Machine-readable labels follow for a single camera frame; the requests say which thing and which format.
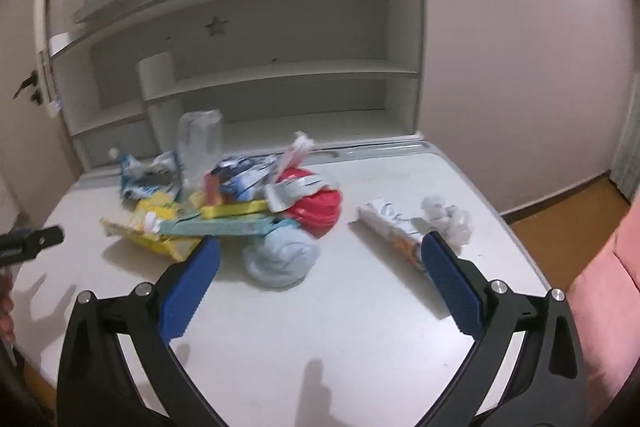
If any white pink wrapper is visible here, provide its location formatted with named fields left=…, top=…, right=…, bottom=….
left=276, top=132, right=317, bottom=184

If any white door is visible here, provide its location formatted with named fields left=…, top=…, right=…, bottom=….
left=30, top=0, right=71, bottom=122

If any dark door handle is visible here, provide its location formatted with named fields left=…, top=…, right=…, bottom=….
left=13, top=70, right=45, bottom=106

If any crumpled clear plastic film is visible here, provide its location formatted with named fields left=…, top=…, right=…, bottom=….
left=419, top=196, right=474, bottom=252

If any blue white foil wrapper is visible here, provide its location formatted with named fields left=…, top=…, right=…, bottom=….
left=210, top=154, right=278, bottom=204

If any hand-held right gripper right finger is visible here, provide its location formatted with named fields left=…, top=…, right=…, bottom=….
left=417, top=231, right=587, bottom=427

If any clear plastic cup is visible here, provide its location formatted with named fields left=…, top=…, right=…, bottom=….
left=177, top=109, right=224, bottom=188

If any pale curtain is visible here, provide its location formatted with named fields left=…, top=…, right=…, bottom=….
left=609, top=94, right=640, bottom=204

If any crumpled blue white tube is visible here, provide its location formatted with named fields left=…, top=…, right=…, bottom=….
left=109, top=147, right=182, bottom=202

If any light blue cloth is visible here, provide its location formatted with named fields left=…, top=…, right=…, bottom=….
left=242, top=224, right=321, bottom=291

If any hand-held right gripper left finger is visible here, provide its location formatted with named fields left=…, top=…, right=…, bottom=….
left=56, top=236, right=223, bottom=427

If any silver foil wrapper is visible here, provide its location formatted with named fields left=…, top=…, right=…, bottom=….
left=264, top=172, right=342, bottom=212

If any red plastic cup lid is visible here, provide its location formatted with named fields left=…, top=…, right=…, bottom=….
left=272, top=167, right=345, bottom=239

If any white desk shelf unit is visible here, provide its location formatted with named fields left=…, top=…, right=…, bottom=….
left=47, top=0, right=429, bottom=168

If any teal cardboard box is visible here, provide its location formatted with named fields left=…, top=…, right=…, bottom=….
left=159, top=213, right=277, bottom=241

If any rolled printed wrapper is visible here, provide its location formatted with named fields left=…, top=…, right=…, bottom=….
left=357, top=198, right=432, bottom=274

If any pink sofa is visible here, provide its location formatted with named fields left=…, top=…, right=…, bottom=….
left=564, top=204, right=640, bottom=427

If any person's left hand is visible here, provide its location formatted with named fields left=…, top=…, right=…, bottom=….
left=0, top=271, right=15, bottom=344

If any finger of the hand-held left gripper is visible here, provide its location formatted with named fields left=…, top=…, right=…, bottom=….
left=0, top=225, right=66, bottom=266

